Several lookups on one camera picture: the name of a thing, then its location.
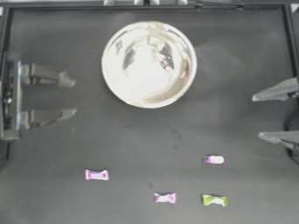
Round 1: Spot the steel bowl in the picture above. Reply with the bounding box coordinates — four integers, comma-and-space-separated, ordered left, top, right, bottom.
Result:
100, 20, 199, 109

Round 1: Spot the green candy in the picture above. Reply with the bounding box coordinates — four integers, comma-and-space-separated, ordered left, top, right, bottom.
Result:
200, 193, 230, 207

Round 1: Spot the red white black candy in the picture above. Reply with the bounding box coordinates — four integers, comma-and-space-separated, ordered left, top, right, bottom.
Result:
160, 56, 175, 71

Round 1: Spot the black table frame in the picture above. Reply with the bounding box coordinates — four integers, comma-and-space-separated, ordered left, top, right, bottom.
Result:
0, 2, 299, 77

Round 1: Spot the small purple white candy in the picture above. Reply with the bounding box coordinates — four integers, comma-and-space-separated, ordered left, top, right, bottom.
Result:
204, 154, 226, 165

